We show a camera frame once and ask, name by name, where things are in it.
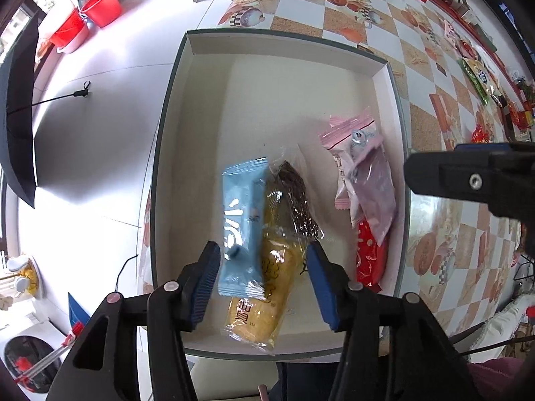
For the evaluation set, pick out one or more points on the white washing machine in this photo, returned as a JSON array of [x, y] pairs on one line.
[[29, 344]]

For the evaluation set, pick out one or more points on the green snack packet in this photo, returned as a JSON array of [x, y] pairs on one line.
[[476, 77]]

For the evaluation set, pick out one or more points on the lilac snack packet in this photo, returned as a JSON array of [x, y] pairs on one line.
[[376, 196]]

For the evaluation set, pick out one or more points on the white lace-edged cushion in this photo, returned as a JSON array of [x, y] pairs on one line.
[[497, 321]]

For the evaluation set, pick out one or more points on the orange red snack packet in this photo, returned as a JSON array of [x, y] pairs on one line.
[[482, 129]]

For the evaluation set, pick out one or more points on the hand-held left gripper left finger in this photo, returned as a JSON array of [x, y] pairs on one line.
[[205, 284]]

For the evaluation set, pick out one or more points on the white cardboard box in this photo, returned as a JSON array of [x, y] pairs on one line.
[[259, 92]]

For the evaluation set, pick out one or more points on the yellow cake packet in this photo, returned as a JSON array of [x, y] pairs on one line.
[[276, 277]]

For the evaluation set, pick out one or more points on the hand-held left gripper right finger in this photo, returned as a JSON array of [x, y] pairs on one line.
[[324, 288]]

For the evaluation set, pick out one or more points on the white pink-edged packet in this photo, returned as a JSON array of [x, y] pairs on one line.
[[345, 175]]

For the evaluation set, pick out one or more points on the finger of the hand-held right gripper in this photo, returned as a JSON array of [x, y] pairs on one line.
[[434, 175], [480, 147]]

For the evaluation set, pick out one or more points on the pink snack packet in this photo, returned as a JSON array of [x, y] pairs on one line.
[[450, 30]]

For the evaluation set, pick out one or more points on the person's dark trousers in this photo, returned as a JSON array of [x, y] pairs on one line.
[[301, 384]]

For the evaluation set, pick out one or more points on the pink zip bag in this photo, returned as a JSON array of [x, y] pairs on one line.
[[338, 138]]

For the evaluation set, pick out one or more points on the red plastic bucket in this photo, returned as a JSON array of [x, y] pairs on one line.
[[102, 8], [67, 29]]

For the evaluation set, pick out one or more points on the black umbrella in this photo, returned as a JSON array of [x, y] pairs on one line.
[[19, 112]]

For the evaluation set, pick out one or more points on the person's maroon garment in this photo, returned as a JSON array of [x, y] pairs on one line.
[[505, 380]]

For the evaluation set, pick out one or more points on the light blue snack packet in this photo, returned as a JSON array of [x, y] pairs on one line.
[[242, 221]]

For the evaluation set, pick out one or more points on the checkered printed tablecloth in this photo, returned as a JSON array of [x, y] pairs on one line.
[[439, 234]]

